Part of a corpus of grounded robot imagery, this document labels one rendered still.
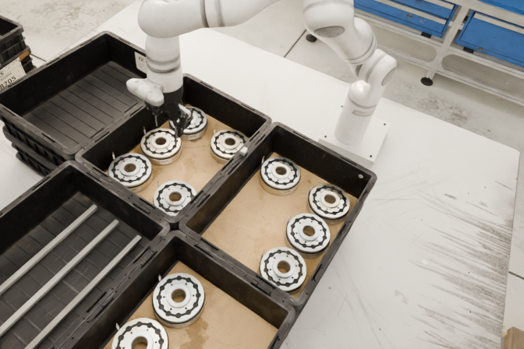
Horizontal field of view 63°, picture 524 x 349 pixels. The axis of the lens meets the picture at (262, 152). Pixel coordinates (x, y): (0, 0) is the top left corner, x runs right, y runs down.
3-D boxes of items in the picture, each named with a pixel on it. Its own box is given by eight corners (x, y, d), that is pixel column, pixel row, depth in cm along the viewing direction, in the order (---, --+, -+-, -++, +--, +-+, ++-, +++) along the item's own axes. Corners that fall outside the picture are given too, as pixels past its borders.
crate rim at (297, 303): (274, 125, 114) (275, 119, 113) (377, 181, 106) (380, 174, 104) (175, 232, 91) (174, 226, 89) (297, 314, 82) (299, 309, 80)
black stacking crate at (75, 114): (111, 61, 138) (106, 30, 130) (184, 102, 130) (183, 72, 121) (1, 132, 115) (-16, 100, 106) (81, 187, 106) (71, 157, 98)
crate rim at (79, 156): (185, 77, 123) (185, 70, 121) (274, 125, 114) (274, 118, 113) (72, 163, 99) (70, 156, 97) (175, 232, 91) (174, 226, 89)
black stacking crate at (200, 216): (269, 149, 121) (274, 121, 113) (364, 202, 113) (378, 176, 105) (177, 253, 98) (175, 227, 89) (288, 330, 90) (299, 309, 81)
